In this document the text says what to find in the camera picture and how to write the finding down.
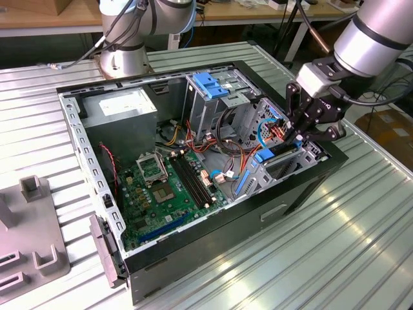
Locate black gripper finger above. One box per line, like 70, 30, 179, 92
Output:
296, 123, 348, 147
284, 82, 311, 143

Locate red yellow power wire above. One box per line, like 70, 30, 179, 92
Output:
268, 118, 292, 140

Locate hard disk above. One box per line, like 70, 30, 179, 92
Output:
234, 141, 304, 197

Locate grey perforated disk bay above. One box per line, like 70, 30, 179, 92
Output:
232, 96, 328, 202

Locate brown cardboard box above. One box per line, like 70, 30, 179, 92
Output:
354, 109, 413, 156

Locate black stand legs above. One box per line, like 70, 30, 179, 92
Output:
274, 0, 307, 65

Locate blue plastic drive latch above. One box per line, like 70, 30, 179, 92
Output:
191, 72, 231, 101

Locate grey optical drive cage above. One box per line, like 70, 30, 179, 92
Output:
184, 67, 259, 136

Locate wooden desk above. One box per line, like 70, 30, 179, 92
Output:
0, 0, 362, 62

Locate black RAM slot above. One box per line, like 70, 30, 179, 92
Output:
177, 154, 215, 204
170, 157, 208, 208

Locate black open PC case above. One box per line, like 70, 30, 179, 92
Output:
55, 59, 350, 306

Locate metal socket cover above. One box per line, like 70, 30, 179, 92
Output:
135, 153, 168, 185

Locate CPU socket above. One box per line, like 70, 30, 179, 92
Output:
152, 182, 177, 205

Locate green motherboard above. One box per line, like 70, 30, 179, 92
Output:
117, 149, 231, 251

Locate grey power supply unit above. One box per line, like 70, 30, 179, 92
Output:
79, 87, 159, 169

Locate blue expansion slot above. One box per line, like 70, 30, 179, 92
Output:
139, 211, 190, 243

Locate grey case latch bar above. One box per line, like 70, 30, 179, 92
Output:
88, 212, 129, 289

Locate grey parts rack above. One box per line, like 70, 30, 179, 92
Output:
0, 174, 72, 296

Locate long blue data wire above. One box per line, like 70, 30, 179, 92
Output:
256, 106, 281, 152

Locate orange brown wire bundle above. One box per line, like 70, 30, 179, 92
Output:
186, 119, 263, 169

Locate black wire loop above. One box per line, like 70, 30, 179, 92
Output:
216, 106, 247, 153

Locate short blue wire white plug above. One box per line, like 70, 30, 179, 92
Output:
209, 169, 241, 184

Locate yellow black wire bundle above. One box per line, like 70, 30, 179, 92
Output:
155, 122, 188, 149

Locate black camera cable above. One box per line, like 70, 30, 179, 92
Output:
103, 0, 152, 52

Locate red black fan wire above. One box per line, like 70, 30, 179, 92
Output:
99, 141, 123, 198

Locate black cable silver connector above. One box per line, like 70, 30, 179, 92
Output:
35, 35, 109, 71

